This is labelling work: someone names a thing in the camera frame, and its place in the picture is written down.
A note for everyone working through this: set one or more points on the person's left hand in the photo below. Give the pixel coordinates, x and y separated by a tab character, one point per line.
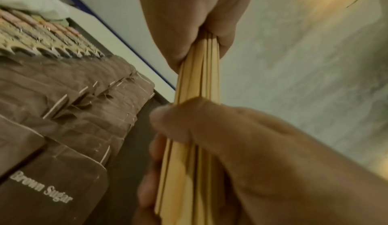
188	8

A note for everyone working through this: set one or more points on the person's right hand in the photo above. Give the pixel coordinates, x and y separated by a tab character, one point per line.
272	171

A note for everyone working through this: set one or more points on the bundle of wooden stirrers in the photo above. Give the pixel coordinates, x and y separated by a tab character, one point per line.
200	75

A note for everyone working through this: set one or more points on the brown plastic tray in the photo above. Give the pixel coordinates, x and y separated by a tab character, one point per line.
130	159

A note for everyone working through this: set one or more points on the row of gold coffee sachets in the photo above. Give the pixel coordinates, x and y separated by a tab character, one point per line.
36	34

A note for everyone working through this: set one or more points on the row of white tea bags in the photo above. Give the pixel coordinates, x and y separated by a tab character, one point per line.
30	1

